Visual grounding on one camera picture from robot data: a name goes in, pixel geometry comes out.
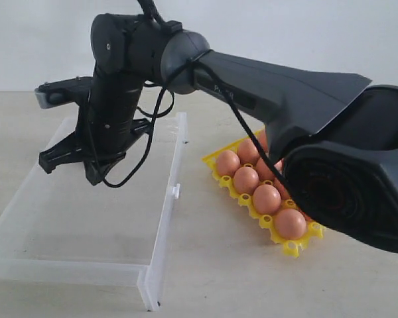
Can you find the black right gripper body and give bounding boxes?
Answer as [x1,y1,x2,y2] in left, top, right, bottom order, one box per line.
[75,117,151,163]

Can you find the brown egg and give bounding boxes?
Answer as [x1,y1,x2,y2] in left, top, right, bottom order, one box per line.
[236,138,260,166]
[274,209,306,240]
[216,150,241,177]

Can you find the brown egg fifth row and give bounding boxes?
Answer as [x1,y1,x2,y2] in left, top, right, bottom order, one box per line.
[274,178,291,199]
[257,129,269,153]
[233,166,260,195]

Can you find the brown egg second row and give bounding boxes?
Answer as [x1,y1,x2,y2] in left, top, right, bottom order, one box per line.
[255,158,283,182]

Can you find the brown egg fourth row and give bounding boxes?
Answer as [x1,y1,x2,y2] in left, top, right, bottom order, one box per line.
[252,184,281,215]

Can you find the clear plastic tray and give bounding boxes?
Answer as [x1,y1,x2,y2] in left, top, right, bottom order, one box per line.
[0,113,187,311]

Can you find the yellow plastic egg tray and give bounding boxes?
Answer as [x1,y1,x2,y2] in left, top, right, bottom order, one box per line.
[202,136,326,258]

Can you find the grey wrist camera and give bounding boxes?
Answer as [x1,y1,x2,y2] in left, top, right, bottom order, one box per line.
[34,76,92,109]

